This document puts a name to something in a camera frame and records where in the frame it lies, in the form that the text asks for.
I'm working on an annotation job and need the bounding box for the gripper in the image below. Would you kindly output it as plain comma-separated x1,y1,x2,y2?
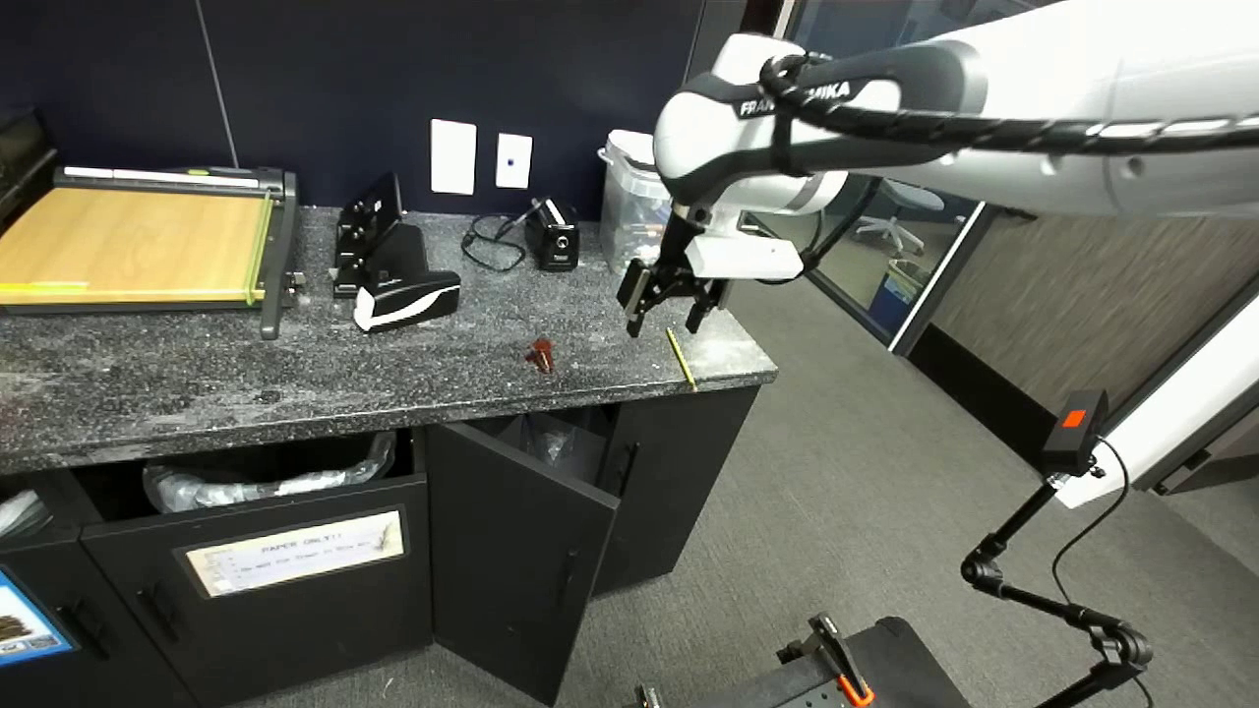
617,256,731,339

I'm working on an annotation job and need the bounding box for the yellow pencil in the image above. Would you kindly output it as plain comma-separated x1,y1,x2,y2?
665,326,699,392

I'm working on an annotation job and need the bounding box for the clear plastic container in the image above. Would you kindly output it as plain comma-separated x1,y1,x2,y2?
597,129,682,277

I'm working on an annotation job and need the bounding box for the black electric pencil sharpener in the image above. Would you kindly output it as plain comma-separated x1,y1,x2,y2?
523,197,582,273

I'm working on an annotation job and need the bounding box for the black cabinet door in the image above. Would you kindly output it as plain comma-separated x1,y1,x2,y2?
425,420,622,708
0,534,200,708
593,385,762,597
80,470,435,708

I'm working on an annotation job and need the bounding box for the clear plastic bin bag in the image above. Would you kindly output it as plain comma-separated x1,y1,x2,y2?
142,432,397,515
0,488,54,543
490,411,617,485

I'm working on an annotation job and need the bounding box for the window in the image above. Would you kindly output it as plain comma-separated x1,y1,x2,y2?
740,0,1039,352

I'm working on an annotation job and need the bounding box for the blue bin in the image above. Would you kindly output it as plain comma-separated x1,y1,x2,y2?
866,257,936,337

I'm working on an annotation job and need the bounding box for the office chair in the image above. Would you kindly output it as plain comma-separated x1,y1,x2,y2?
850,178,946,260

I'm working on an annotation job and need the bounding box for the black hole punch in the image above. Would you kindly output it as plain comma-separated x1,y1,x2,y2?
331,173,407,300

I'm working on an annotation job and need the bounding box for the black and orange clamp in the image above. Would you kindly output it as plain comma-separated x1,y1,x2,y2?
776,612,877,708

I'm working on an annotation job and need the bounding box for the white paper sign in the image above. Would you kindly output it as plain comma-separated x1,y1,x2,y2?
184,507,408,600

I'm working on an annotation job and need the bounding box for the white board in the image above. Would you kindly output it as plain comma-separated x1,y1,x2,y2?
1050,293,1259,510

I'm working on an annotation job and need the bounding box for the wooden paper cutter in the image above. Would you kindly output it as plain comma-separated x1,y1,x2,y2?
0,164,308,341

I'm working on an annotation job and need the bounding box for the black machine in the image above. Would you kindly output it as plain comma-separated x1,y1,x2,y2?
0,106,61,235

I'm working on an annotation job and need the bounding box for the blue paper sign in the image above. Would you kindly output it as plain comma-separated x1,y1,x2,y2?
0,569,79,671

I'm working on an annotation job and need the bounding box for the black cable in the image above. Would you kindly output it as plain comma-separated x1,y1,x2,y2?
459,201,544,274
1049,437,1134,607

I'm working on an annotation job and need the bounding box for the white wall switch plate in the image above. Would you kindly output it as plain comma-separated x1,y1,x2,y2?
495,133,534,190

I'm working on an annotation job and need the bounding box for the white blank wall plate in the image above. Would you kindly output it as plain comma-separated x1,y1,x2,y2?
430,119,478,196

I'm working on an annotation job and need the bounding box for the camera on mount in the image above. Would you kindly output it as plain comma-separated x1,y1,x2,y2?
960,389,1155,708

